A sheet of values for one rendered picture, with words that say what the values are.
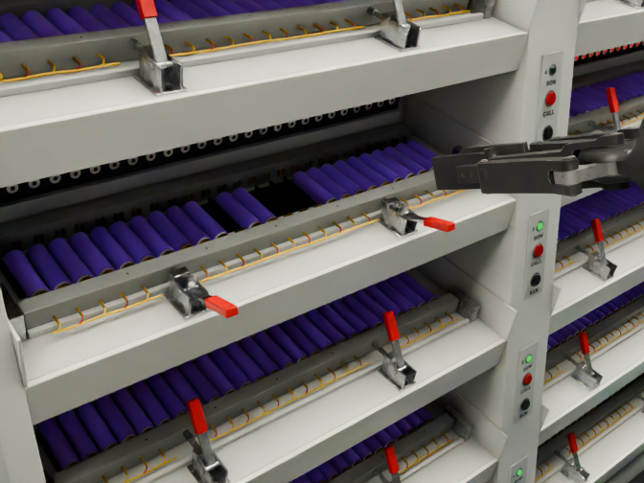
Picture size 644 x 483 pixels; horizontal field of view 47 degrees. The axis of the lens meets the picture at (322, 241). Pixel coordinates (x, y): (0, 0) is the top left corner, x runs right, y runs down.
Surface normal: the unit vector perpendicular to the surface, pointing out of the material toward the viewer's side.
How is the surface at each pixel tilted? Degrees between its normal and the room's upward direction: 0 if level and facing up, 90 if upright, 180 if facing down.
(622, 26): 105
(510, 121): 90
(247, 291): 15
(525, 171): 91
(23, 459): 90
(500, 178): 91
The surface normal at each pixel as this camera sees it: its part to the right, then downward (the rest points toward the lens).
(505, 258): -0.78, 0.27
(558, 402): 0.13, -0.81
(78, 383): 0.61, 0.52
